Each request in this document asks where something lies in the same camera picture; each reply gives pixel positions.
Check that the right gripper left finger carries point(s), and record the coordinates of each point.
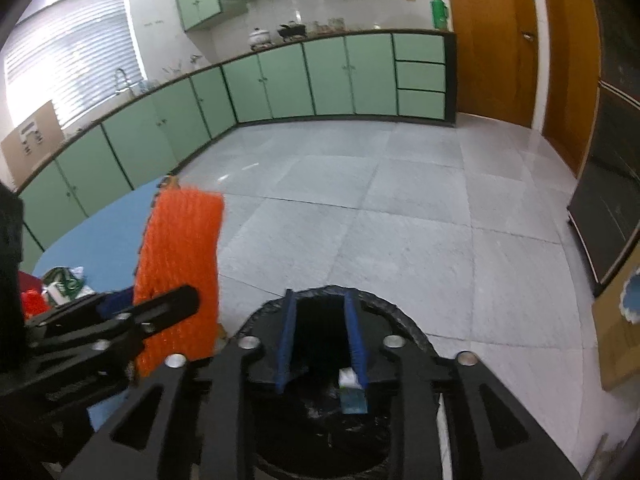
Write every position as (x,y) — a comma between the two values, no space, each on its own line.
(286,341)

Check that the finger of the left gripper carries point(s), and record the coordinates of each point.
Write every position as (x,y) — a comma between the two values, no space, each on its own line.
(150,309)
(112,303)

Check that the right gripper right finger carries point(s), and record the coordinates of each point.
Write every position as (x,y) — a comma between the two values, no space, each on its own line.
(357,348)

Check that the small blue white carton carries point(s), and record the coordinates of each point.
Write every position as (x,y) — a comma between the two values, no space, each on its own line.
(352,395)

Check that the orange foam net sleeve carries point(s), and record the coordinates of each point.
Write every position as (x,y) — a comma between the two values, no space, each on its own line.
(179,247)

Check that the black trash bin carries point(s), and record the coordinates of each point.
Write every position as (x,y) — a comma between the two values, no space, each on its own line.
(301,433)

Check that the green lower kitchen cabinets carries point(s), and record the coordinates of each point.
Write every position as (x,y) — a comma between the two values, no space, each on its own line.
(388,74)

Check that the green white milk carton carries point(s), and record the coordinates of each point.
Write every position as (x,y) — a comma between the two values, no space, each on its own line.
(61,285)

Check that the red mesh net bag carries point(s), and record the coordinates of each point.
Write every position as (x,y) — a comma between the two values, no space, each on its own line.
(33,303)

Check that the cardboard box with appliance picture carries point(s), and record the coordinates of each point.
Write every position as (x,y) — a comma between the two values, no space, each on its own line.
(30,144)

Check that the chrome sink faucet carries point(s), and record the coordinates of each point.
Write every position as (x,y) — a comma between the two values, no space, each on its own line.
(121,81)

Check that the window with white blinds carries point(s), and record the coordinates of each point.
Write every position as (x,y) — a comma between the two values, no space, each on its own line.
(67,53)

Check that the cardboard box on floor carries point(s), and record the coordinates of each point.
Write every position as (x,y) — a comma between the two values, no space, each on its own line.
(616,319)

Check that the black oven cabinet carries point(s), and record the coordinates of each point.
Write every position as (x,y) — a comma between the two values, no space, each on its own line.
(604,208)

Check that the white cooking pot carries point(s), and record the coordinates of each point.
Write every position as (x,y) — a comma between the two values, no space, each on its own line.
(259,38)

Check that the black wok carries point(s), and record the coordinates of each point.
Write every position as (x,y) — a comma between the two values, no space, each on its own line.
(292,31)

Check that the wooden door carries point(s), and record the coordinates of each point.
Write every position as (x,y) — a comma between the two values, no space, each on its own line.
(575,65)
(497,58)

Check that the green bottle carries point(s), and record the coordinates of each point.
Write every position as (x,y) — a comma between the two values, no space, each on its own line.
(440,14)

